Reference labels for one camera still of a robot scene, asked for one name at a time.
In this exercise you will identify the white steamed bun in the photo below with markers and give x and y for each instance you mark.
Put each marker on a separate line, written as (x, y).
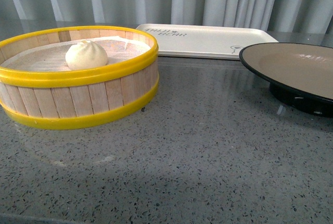
(86, 55)

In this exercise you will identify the tan plate with black rim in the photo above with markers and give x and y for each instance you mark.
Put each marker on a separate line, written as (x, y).
(300, 75)

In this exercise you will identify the cream rectangular serving tray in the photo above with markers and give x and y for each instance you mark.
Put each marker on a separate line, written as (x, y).
(193, 41)

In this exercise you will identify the white steamer liner cloth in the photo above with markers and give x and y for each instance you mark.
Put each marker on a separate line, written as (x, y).
(52, 57)

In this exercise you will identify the yellow rimmed wooden steamer basket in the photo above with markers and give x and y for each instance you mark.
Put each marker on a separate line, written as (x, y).
(77, 99)

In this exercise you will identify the grey pleated curtain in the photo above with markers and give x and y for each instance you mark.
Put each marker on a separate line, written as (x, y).
(303, 16)

